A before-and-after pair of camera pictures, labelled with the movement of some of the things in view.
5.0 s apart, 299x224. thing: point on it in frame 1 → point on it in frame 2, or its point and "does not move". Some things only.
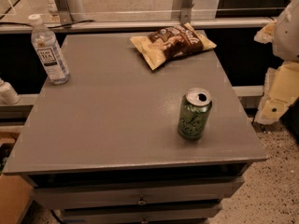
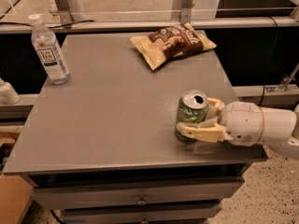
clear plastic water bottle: (48, 51) does not move
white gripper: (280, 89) → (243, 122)
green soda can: (194, 110) does not move
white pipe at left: (8, 95) does not move
